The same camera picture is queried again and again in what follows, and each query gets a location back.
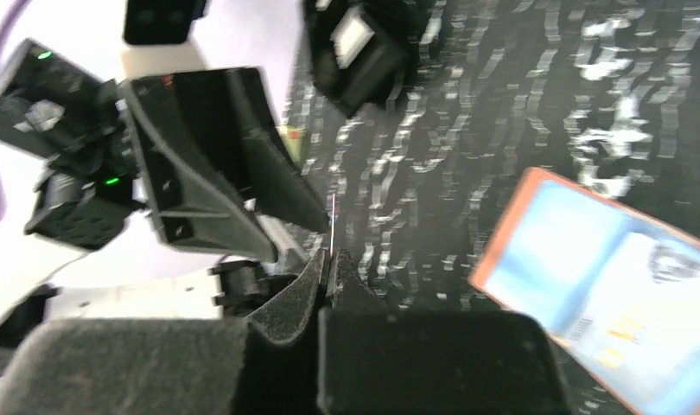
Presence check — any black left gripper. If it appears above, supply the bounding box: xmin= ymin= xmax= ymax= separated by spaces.
xmin=0 ymin=39 xmax=278 ymax=262

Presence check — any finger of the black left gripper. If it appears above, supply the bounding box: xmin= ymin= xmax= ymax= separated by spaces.
xmin=225 ymin=67 xmax=329 ymax=233

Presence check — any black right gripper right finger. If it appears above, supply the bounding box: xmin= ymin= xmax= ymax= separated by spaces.
xmin=317 ymin=250 xmax=572 ymax=414

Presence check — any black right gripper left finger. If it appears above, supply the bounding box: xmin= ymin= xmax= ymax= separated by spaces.
xmin=0 ymin=249 xmax=329 ymax=414

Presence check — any thin white card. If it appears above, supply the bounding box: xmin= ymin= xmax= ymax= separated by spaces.
xmin=328 ymin=193 xmax=336 ymax=257

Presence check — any brown leather card holder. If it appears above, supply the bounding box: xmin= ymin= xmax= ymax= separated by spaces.
xmin=470 ymin=168 xmax=700 ymax=414

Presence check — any white VIP card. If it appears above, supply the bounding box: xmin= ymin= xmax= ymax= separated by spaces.
xmin=558 ymin=233 xmax=700 ymax=414

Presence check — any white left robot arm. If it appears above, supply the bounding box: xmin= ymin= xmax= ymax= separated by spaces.
xmin=0 ymin=1 xmax=329 ymax=338

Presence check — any white red card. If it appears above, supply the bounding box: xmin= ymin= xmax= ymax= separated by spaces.
xmin=277 ymin=124 xmax=305 ymax=166

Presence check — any black card dispenser box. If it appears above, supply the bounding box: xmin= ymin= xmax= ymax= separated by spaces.
xmin=302 ymin=0 xmax=419 ymax=118

